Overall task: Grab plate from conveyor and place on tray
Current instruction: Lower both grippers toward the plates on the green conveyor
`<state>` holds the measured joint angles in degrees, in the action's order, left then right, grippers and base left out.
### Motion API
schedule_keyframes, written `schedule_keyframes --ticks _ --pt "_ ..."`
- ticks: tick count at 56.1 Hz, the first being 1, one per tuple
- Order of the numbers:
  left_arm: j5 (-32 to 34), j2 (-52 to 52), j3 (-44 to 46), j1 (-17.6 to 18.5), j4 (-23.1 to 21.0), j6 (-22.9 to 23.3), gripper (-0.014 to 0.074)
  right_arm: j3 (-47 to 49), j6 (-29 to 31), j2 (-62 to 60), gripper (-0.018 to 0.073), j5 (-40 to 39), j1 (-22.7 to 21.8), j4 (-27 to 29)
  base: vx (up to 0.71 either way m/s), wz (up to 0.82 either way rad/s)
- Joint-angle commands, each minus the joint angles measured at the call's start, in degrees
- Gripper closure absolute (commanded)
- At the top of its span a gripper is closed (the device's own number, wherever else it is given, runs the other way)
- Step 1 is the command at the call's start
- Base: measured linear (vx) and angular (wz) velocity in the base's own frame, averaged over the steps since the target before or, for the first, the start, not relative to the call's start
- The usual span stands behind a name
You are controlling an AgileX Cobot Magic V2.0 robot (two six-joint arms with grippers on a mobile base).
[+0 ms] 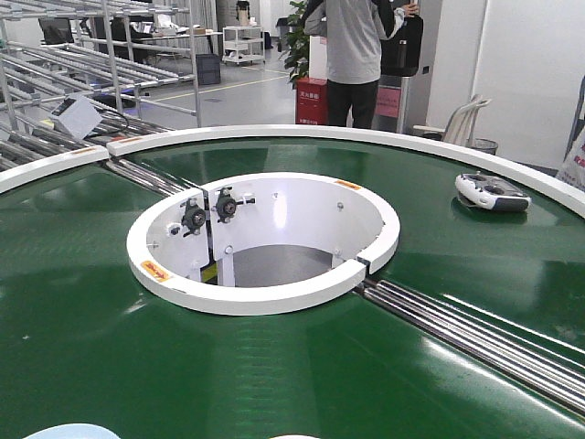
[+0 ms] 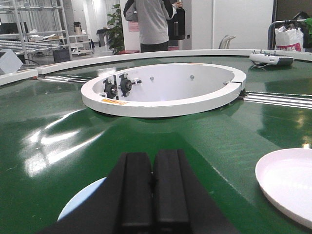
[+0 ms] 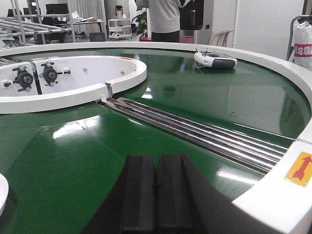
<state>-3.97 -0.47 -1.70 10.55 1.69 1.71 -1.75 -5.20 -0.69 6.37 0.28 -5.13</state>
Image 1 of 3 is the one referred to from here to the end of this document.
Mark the metal roller rack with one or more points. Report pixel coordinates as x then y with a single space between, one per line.
85 66

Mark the white utility cart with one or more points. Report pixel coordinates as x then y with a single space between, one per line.
243 44

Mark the steel conveyor transfer rollers right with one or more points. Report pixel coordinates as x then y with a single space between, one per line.
537 367

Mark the white outer conveyor rim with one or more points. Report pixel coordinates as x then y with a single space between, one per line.
566 195

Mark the light blue plate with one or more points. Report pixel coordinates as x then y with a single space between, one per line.
74 431

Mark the black backpack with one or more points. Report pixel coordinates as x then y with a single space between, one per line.
401 54

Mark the green circular conveyor belt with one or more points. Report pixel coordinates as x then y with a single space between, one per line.
83 342

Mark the person in grey shirt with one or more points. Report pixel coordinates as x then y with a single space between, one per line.
354 30

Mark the white plastic chair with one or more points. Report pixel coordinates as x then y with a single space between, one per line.
460 127

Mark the green potted plant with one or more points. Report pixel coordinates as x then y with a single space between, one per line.
296 44

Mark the steel conveyor transfer rollers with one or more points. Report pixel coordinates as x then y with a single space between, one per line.
148 177
537 367

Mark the pink plate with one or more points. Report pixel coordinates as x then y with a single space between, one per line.
294 436

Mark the steel conveyor transfer rollers left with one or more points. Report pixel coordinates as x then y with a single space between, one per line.
148 177

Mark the white grey remote controller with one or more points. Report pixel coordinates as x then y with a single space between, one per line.
491 193

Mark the grey power supply box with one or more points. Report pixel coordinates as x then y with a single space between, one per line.
75 116

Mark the red fire equipment box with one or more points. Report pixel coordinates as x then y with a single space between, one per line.
311 101

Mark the black plastic crate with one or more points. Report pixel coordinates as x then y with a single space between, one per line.
208 69

